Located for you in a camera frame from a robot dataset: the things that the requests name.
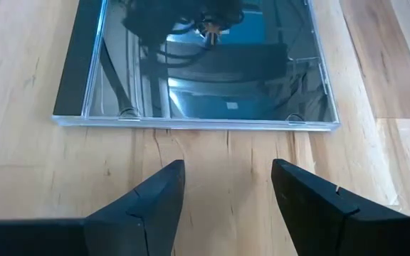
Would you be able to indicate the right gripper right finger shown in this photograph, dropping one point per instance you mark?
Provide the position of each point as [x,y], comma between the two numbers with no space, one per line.
[333,227]

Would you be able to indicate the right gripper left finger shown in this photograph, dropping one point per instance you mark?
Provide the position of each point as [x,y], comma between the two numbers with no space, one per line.
[119,231]

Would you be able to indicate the black jewel case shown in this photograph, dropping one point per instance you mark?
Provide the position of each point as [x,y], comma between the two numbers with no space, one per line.
[208,89]

